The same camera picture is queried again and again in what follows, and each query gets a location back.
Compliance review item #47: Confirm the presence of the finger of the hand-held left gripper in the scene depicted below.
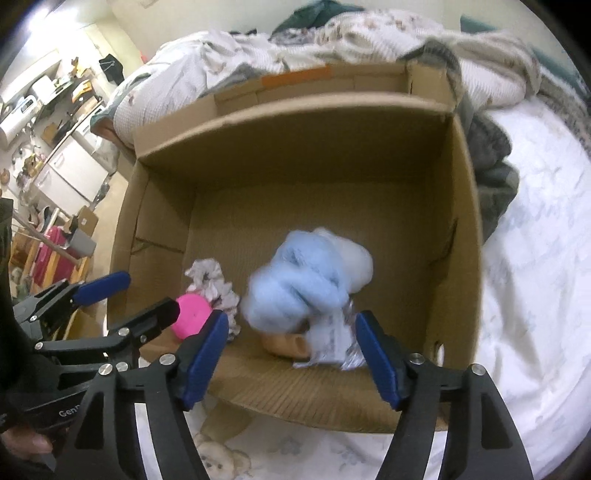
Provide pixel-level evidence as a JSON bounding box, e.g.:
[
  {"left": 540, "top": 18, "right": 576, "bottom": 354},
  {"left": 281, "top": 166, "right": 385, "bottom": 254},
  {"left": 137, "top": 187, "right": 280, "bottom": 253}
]
[
  {"left": 13, "top": 271, "right": 132, "bottom": 333},
  {"left": 32, "top": 298, "right": 182, "bottom": 370}
]

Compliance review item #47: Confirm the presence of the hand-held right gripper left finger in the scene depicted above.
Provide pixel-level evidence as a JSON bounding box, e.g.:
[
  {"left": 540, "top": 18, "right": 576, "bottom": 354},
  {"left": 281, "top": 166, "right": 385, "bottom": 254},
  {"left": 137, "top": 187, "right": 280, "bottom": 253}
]
[{"left": 53, "top": 310, "right": 230, "bottom": 480}]

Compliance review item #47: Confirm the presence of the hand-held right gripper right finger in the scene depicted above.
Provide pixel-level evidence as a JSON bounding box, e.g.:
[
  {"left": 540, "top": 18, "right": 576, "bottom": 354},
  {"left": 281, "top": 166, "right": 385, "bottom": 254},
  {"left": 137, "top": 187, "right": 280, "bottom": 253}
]
[{"left": 355, "top": 309, "right": 534, "bottom": 480}]

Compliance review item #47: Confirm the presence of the pink squishy toy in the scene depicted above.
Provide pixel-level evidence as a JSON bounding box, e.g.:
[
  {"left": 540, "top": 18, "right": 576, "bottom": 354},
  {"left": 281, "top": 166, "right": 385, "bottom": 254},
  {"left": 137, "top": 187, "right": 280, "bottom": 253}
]
[{"left": 172, "top": 294, "right": 214, "bottom": 340}]

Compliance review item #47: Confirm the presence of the clear plastic packet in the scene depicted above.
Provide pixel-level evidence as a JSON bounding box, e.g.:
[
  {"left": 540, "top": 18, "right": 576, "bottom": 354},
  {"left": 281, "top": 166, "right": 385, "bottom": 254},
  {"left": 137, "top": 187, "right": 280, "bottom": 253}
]
[{"left": 293, "top": 300, "right": 370, "bottom": 372}]

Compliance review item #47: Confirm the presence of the white floral scrunchie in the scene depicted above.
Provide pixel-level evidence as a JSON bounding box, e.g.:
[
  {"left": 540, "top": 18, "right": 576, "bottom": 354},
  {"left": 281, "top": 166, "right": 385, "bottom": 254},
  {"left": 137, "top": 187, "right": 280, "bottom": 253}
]
[{"left": 185, "top": 258, "right": 242, "bottom": 343}]

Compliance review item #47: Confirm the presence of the beige soft roll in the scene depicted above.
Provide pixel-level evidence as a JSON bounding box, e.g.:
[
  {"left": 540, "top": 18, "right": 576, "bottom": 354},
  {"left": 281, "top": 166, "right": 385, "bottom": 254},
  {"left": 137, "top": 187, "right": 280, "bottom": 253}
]
[{"left": 262, "top": 330, "right": 319, "bottom": 358}]

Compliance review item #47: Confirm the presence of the light blue plush toy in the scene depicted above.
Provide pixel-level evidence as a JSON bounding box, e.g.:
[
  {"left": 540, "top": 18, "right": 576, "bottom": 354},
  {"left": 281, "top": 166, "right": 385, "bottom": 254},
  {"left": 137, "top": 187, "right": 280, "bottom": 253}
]
[{"left": 247, "top": 227, "right": 374, "bottom": 334}]

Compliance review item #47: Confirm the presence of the brown cardboard box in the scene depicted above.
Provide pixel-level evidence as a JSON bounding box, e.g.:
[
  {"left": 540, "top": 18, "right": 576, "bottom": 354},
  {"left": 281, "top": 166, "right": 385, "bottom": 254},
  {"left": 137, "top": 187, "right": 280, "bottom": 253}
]
[{"left": 107, "top": 62, "right": 483, "bottom": 435}]

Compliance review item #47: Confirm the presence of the person's left hand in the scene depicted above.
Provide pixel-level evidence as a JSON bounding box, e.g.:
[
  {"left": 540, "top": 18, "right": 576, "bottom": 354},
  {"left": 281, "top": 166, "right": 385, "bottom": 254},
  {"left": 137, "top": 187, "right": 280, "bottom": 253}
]
[{"left": 0, "top": 415, "right": 54, "bottom": 464}]

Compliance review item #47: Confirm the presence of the grey bin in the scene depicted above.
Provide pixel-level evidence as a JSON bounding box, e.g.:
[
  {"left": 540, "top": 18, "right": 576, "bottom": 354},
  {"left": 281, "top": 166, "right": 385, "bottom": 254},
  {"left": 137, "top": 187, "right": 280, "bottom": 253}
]
[{"left": 69, "top": 228, "right": 95, "bottom": 257}]

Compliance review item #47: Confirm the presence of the pink storage bag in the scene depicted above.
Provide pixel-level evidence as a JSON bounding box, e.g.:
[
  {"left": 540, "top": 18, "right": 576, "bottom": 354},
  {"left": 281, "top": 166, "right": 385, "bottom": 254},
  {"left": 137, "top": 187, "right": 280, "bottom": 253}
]
[{"left": 34, "top": 226, "right": 75, "bottom": 282}]

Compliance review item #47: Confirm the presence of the small cardboard box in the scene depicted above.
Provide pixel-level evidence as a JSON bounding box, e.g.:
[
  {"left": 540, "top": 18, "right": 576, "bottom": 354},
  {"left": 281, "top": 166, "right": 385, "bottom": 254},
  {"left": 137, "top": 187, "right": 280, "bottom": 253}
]
[{"left": 69, "top": 208, "right": 100, "bottom": 236}]

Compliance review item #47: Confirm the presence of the white cabinet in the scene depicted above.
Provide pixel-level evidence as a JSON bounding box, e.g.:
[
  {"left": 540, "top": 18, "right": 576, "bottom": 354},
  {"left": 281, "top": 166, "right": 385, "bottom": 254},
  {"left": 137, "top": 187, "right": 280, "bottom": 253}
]
[{"left": 32, "top": 134, "right": 116, "bottom": 204}]

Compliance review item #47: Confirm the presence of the black hanging bag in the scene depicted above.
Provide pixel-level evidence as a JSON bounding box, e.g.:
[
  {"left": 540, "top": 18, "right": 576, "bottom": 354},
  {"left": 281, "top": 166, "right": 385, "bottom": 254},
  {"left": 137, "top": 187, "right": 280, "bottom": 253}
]
[{"left": 98, "top": 54, "right": 125, "bottom": 86}]

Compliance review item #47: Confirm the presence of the dark grey quilted jacket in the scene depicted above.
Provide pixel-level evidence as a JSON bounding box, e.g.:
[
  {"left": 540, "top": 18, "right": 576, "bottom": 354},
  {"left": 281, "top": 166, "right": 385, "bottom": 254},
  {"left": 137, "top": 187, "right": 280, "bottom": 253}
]
[{"left": 397, "top": 39, "right": 520, "bottom": 243}]

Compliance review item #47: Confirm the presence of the crochet blanket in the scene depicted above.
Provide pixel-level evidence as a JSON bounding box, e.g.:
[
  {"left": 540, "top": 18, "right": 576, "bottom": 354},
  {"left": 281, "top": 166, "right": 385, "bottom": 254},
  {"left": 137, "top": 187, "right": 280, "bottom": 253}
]
[{"left": 538, "top": 74, "right": 591, "bottom": 153}]

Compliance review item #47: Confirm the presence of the white patterned duvet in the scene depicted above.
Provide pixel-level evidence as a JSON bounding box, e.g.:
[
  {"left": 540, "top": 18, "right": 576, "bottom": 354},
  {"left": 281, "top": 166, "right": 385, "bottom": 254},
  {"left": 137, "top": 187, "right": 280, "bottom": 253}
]
[{"left": 113, "top": 9, "right": 541, "bottom": 148}]

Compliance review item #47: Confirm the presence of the teal pillow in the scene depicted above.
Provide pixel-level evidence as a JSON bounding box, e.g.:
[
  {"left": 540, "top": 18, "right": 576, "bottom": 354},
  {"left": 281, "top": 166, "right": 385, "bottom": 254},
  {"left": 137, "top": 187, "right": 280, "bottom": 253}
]
[{"left": 462, "top": 14, "right": 578, "bottom": 88}]

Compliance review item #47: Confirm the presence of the dark teal cloth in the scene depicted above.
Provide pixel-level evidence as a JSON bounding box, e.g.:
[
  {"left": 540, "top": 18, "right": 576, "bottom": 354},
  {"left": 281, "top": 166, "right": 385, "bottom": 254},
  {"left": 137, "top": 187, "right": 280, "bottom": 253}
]
[{"left": 272, "top": 0, "right": 365, "bottom": 33}]

